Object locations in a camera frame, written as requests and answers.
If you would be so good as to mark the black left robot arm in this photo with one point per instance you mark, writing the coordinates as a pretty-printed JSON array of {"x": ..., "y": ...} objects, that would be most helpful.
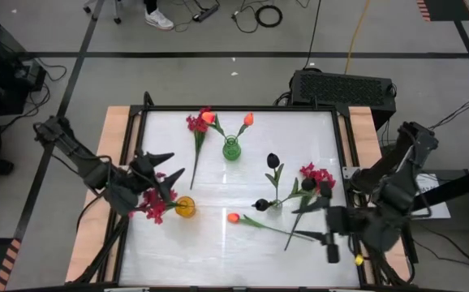
[{"x": 72, "y": 150}]

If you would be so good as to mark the black support beam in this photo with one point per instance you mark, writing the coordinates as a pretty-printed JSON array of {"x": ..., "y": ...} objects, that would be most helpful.
[{"x": 461, "y": 184}]

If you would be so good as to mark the yellow textured glass vase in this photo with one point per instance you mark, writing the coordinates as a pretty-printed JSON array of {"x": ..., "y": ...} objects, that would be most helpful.
[{"x": 186, "y": 209}]

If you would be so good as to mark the white paper sign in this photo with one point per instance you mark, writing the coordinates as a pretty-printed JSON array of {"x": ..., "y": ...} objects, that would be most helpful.
[{"x": 433, "y": 203}]

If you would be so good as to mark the office chair base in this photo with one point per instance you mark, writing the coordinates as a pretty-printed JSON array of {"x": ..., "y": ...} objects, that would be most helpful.
[{"x": 117, "y": 16}]

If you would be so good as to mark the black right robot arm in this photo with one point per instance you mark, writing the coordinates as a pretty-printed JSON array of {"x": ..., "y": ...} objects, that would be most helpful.
[{"x": 401, "y": 178}]

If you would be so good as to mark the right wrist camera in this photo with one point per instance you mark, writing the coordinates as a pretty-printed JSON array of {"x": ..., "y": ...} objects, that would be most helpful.
[{"x": 332, "y": 253}]

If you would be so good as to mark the white sneaker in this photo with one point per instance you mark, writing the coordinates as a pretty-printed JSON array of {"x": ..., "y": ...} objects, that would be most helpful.
[{"x": 159, "y": 19}]

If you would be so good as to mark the black perforated computer case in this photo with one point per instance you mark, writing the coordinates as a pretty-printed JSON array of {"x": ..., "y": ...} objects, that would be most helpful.
[{"x": 340, "y": 91}]

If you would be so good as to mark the red artificial flower bunch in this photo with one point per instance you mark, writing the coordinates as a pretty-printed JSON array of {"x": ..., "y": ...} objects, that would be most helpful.
[
  {"x": 319, "y": 175},
  {"x": 153, "y": 204},
  {"x": 197, "y": 123}
]

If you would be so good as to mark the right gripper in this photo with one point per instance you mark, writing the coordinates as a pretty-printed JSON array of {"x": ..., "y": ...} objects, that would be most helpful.
[{"x": 344, "y": 223}]

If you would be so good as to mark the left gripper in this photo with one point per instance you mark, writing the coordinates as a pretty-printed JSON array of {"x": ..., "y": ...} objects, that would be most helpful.
[{"x": 141, "y": 176}]

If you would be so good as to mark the green glass vase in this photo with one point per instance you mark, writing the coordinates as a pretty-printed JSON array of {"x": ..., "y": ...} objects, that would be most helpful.
[{"x": 231, "y": 152}]

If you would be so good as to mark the clear ribbed glass vase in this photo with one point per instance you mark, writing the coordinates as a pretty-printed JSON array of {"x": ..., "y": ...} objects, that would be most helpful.
[{"x": 276, "y": 204}]

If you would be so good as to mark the black power strip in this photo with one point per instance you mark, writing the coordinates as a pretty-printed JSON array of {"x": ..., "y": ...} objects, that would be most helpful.
[{"x": 206, "y": 13}]

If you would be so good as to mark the small yellow connector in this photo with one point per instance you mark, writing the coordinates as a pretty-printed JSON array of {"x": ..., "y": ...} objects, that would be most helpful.
[{"x": 358, "y": 260}]

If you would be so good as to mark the black equipment rack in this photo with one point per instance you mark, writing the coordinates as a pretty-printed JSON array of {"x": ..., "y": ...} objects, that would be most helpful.
[{"x": 3, "y": 81}]

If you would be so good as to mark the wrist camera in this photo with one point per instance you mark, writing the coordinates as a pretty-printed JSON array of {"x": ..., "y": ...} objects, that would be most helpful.
[
  {"x": 332, "y": 253},
  {"x": 121, "y": 200}
]

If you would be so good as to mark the orange artificial tulip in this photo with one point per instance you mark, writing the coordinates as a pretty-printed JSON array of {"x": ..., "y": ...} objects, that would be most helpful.
[
  {"x": 208, "y": 117},
  {"x": 233, "y": 217},
  {"x": 249, "y": 118}
]

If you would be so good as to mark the black aluminium table frame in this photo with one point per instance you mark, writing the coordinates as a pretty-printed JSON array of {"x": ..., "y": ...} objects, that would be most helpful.
[{"x": 238, "y": 108}]

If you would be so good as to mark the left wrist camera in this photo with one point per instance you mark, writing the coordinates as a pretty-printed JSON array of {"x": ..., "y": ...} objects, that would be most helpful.
[{"x": 121, "y": 200}]

